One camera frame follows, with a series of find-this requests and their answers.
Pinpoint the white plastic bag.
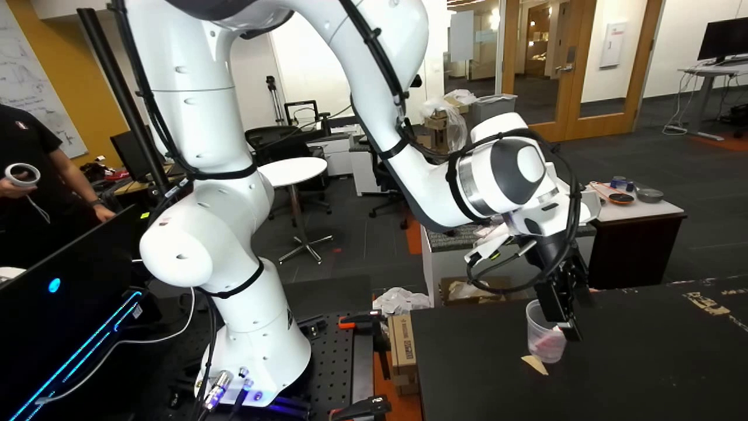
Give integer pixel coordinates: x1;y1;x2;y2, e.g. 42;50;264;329
368;286;431;318

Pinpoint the dark side cabinet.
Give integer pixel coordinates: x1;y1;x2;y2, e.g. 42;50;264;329
584;179;690;293

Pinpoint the white cable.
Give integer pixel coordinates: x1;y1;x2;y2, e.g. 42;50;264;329
122;286;199;350

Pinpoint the translucent plastic cup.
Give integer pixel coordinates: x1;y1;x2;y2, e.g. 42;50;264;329
523;296;569;366

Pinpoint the distant white desk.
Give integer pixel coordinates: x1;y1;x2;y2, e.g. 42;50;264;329
662;60;748;144

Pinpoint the tan tape piece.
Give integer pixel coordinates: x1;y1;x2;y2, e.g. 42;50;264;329
519;352;551;378

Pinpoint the orange handled clamp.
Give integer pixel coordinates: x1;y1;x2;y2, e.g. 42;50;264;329
336;308;385;336

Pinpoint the black slanted pole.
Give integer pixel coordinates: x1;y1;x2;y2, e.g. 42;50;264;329
75;5;172;198

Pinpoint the wooden door frame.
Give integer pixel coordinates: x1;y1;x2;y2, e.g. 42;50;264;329
500;0;665;144

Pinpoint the narrow cardboard carton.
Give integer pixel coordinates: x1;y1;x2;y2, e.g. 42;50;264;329
385;311;420;393

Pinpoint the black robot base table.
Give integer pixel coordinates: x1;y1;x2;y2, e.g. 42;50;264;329
138;271;422;421

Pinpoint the distant black monitor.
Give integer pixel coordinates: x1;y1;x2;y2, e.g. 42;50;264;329
693;14;748;65

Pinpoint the blue lit black console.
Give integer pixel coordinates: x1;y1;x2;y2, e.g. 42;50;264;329
0;203;161;421

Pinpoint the round white pedestal table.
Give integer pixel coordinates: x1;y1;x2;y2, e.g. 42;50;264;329
255;155;336;269

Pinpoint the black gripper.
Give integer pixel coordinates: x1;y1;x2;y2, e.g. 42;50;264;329
521;228;594;341

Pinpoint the person in black shirt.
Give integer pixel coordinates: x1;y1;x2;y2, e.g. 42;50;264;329
0;102;119;269

